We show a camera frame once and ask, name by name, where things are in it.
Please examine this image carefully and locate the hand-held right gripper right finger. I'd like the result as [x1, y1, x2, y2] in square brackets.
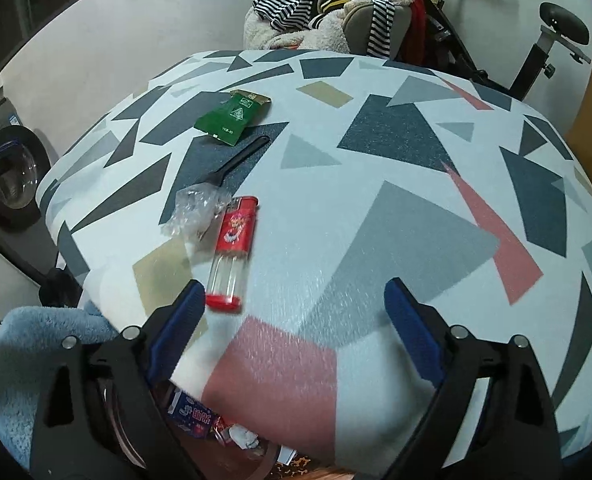
[383, 277, 562, 480]

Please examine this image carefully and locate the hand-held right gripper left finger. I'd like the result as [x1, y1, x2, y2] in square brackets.
[30, 278, 207, 480]

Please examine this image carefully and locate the blue cardboard box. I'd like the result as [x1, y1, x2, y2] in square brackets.
[168, 390, 217, 438]

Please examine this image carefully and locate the red lighter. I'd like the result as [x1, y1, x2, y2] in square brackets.
[205, 195, 261, 313]

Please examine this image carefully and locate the round trash bin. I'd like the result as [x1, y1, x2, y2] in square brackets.
[96, 375, 297, 480]

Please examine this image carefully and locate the dark washing machine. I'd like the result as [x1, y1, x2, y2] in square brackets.
[0, 92, 59, 286]

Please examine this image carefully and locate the clear plastic wrapper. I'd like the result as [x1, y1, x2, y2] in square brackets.
[160, 182, 234, 241]

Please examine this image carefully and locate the light blue fluffy towel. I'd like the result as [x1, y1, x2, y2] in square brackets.
[0, 305, 119, 466]

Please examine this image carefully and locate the black plastic fork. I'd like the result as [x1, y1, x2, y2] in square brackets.
[198, 135, 271, 193]

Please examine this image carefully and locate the green snack packet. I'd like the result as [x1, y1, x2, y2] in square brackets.
[194, 88, 271, 146]

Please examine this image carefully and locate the red cloth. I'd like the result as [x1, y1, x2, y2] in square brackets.
[401, 0, 429, 63]

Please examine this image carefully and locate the cream fleece blanket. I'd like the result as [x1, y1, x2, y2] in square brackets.
[243, 0, 421, 56]

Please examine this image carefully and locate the black white striped shirt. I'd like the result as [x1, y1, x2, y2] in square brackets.
[253, 0, 397, 58]

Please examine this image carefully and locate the black exercise bike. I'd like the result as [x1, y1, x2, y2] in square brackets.
[416, 0, 592, 103]

